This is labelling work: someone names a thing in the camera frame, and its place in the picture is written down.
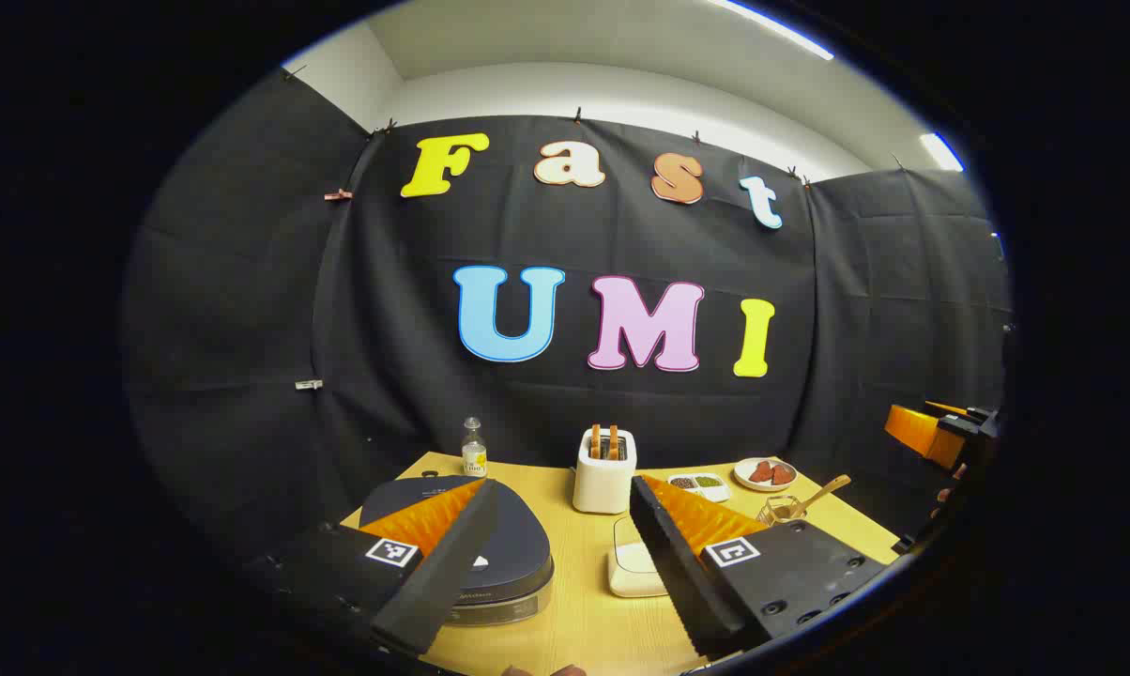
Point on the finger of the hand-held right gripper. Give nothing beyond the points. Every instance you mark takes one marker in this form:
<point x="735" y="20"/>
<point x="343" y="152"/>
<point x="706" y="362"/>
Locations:
<point x="917" y="432"/>

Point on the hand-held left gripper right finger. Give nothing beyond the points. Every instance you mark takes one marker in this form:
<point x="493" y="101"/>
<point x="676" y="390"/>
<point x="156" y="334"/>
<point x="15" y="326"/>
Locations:
<point x="668" y="573"/>

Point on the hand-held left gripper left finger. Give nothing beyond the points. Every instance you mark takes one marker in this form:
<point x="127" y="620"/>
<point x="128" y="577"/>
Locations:
<point x="443" y="573"/>

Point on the dark grey rice cooker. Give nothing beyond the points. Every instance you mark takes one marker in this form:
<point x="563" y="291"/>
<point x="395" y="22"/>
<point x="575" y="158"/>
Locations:
<point x="518" y="545"/>

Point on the wooden spoon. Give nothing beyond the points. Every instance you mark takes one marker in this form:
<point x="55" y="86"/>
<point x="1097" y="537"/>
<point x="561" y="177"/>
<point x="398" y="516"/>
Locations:
<point x="823" y="493"/>

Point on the clear plastic container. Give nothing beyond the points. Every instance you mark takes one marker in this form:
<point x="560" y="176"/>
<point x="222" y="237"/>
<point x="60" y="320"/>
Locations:
<point x="626" y="530"/>

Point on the white divided dish of beans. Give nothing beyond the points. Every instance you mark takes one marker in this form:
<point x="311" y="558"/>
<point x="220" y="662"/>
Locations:
<point x="717" y="493"/>

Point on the white toaster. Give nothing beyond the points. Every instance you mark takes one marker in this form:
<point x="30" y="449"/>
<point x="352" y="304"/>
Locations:
<point x="603" y="483"/>

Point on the small glass bottle yellow label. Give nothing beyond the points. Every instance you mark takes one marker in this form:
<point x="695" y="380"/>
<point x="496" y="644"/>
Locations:
<point x="474" y="455"/>

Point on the white round plate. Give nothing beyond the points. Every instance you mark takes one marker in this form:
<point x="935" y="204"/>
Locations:
<point x="765" y="487"/>

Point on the red meat piece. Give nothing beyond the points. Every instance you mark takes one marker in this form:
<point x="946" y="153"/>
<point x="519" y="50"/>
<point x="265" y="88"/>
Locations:
<point x="762" y="471"/>
<point x="784" y="475"/>

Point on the toast slice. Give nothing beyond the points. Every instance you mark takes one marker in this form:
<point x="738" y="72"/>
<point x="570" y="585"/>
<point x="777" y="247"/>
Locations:
<point x="595" y="441"/>
<point x="613" y="441"/>

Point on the black backdrop cloth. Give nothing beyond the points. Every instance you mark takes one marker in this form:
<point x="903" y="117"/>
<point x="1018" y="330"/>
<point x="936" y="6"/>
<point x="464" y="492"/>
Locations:
<point x="387" y="282"/>

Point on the pink clothes peg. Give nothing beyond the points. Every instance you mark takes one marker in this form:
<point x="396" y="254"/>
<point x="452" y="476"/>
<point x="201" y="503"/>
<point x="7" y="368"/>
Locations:
<point x="338" y="194"/>

